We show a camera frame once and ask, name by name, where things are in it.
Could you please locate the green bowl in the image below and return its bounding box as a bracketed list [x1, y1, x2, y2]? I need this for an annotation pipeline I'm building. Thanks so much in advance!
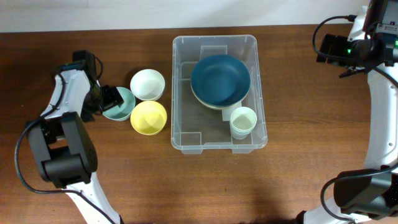
[103, 86, 136, 121]

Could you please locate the white bowl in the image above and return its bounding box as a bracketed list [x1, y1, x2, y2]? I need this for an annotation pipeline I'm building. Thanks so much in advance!
[130, 69, 165, 101]

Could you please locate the yellow bowl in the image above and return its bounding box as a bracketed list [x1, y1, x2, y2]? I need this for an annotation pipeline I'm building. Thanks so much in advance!
[130, 101, 167, 136]

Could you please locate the cream plate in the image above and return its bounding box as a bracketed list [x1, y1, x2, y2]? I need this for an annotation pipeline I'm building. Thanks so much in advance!
[191, 87, 249, 110]

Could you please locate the white cup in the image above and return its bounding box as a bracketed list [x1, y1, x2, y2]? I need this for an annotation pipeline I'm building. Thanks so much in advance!
[230, 106, 257, 126]

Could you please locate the dark blue plate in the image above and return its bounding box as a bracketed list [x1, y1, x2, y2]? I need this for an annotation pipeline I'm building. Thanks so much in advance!
[190, 54, 251, 89]

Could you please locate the grey cup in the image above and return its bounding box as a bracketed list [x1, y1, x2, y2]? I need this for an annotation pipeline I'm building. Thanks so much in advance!
[230, 128, 251, 140]

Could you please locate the green cup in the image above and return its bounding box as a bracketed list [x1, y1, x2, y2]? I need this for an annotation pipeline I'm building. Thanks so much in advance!
[230, 123, 255, 138]

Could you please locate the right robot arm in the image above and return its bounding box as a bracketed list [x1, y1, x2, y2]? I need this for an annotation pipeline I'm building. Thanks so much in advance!
[295, 0, 397, 224]

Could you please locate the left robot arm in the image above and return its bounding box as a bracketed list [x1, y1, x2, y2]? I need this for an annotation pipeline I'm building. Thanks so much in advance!
[27, 69, 123, 223]

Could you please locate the clear plastic storage bin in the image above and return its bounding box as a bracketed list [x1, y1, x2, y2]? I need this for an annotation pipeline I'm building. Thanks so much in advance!
[171, 35, 268, 154]

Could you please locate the white label in bin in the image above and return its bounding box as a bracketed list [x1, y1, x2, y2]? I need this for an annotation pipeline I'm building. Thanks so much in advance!
[222, 106, 235, 121]

